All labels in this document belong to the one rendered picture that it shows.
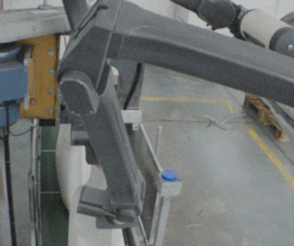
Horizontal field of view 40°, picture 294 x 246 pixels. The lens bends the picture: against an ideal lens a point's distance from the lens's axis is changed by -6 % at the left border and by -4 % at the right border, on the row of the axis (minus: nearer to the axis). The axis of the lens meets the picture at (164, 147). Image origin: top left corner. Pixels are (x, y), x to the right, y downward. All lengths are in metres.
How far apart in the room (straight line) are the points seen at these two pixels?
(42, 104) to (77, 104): 0.93
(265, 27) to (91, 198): 0.49
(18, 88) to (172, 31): 0.75
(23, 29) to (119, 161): 0.61
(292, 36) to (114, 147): 0.37
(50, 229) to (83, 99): 1.49
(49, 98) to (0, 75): 0.35
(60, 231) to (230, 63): 1.57
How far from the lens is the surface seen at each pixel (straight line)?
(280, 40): 0.76
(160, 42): 0.49
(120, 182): 0.77
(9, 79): 1.17
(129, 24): 0.49
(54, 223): 2.03
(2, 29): 1.17
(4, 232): 1.88
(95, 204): 0.89
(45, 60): 1.42
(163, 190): 1.56
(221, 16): 1.06
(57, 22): 1.28
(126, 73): 1.45
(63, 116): 1.49
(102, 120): 0.62
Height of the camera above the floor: 1.70
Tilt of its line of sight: 29 degrees down
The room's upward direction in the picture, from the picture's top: 9 degrees clockwise
